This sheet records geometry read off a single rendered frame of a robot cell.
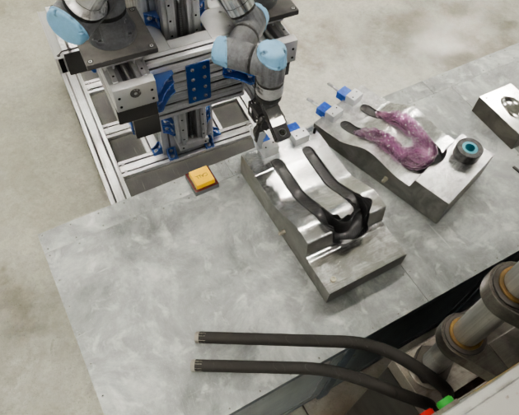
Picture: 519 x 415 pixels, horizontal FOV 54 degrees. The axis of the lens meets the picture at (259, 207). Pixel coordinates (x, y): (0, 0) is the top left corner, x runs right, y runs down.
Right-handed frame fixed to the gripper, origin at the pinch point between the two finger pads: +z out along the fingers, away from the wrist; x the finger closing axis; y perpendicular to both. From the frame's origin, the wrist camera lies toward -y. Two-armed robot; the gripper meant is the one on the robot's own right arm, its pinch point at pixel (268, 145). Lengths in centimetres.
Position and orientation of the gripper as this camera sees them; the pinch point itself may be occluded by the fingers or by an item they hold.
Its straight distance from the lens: 156.6
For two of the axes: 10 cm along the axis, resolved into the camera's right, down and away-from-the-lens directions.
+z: -0.5, 5.5, 8.4
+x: -8.7, 3.8, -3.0
